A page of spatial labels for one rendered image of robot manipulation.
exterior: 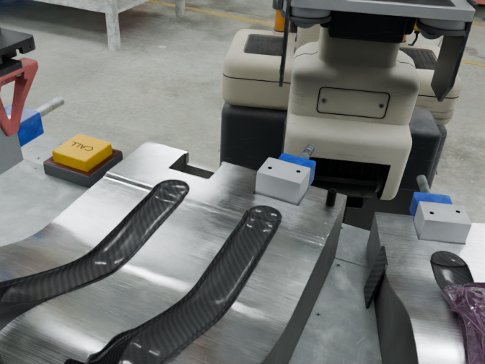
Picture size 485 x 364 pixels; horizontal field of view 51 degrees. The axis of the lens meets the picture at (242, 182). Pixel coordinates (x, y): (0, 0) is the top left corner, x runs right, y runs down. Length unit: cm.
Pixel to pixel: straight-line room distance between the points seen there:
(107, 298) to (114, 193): 18
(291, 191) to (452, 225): 18
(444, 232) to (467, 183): 190
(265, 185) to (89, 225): 19
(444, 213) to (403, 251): 7
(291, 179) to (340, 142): 38
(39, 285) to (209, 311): 14
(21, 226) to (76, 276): 24
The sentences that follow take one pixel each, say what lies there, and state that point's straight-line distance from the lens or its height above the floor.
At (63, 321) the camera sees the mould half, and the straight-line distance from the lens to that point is 39.
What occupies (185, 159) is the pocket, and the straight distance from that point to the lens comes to 64.
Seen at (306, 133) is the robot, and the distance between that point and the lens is 91.
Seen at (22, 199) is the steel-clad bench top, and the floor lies 80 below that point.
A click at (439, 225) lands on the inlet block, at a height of 88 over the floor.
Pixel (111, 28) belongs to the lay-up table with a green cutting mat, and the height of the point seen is 15.
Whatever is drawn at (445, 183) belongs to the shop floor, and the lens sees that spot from 246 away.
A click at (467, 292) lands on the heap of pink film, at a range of 49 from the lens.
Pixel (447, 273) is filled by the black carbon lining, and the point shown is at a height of 85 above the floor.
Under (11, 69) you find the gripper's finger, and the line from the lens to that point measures 54.
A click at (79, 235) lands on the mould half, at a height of 88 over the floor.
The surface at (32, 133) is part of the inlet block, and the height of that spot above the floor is 93.
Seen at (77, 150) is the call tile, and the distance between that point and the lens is 76.
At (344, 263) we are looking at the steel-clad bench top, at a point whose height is 80.
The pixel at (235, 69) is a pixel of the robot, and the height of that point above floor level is 78.
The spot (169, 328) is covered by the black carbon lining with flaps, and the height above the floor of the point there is 90.
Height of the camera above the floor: 121
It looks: 33 degrees down
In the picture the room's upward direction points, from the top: 4 degrees clockwise
